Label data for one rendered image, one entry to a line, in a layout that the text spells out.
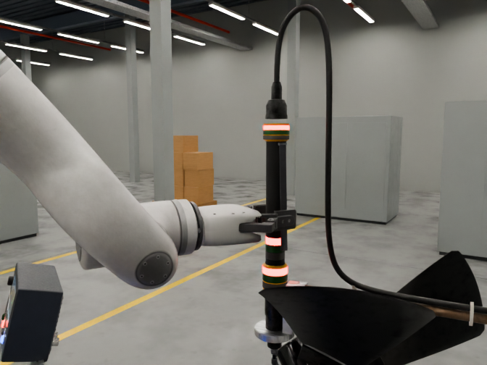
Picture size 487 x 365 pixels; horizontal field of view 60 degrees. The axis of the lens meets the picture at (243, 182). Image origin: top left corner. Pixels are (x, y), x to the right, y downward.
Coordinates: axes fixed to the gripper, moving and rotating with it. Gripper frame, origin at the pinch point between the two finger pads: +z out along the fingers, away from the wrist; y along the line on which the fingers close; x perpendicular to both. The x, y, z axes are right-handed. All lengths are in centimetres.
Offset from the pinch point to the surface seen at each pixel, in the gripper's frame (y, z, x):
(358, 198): -512, 517, -106
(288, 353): -1.8, 4.3, -26.8
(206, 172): -770, 328, -71
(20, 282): -63, -39, -25
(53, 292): -57, -31, -27
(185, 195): -784, 282, -119
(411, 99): -770, 958, 105
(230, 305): -287, 137, -150
